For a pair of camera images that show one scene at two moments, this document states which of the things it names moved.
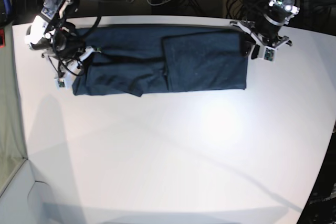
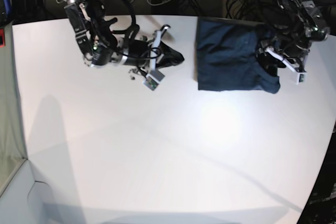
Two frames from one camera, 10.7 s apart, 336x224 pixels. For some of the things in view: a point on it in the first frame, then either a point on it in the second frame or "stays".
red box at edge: (2, 38) stays
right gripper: (265, 31) → (293, 51)
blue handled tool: (8, 3) stays
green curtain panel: (12, 150) stays
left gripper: (70, 62) → (143, 53)
